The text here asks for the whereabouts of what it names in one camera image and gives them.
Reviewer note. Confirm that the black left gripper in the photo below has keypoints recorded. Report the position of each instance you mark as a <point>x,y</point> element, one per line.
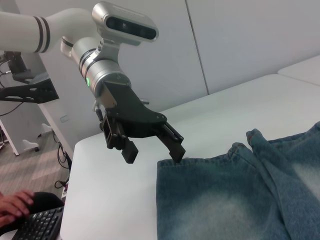
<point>130,110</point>

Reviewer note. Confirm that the blue denim shorts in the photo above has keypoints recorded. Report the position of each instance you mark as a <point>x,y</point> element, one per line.
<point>212,200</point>

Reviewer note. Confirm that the person's hand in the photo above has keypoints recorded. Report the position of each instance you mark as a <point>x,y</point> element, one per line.
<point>15,202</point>

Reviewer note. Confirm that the black rounded pad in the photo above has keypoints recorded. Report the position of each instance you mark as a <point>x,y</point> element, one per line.
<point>47,200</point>

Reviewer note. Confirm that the black computer keyboard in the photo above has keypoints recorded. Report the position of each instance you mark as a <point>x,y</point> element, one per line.
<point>40,222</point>

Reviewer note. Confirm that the white wall socket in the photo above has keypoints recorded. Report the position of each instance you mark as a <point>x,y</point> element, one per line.
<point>64,119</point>

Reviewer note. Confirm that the white desk leg frame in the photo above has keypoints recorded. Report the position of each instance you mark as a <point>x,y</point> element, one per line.
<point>31,145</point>

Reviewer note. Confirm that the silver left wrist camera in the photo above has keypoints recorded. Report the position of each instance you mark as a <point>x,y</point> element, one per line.
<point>125,22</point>

